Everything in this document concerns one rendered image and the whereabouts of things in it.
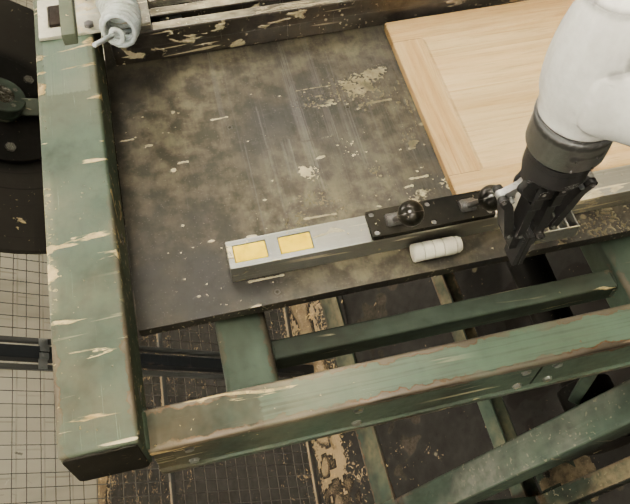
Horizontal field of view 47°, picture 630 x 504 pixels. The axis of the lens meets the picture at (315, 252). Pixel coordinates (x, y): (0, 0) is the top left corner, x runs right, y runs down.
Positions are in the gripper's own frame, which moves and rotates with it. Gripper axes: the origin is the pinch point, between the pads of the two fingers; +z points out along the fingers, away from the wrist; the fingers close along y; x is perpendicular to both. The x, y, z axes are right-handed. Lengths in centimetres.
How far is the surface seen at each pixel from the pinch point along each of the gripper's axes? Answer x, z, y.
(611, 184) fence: 13.0, 11.3, 24.1
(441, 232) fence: 11.3, 12.4, -5.2
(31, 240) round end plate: 50, 47, -78
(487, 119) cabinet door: 32.5, 13.6, 10.8
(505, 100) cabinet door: 36.1, 13.6, 15.5
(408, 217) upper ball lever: 7.4, -0.1, -13.3
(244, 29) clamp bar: 62, 11, -27
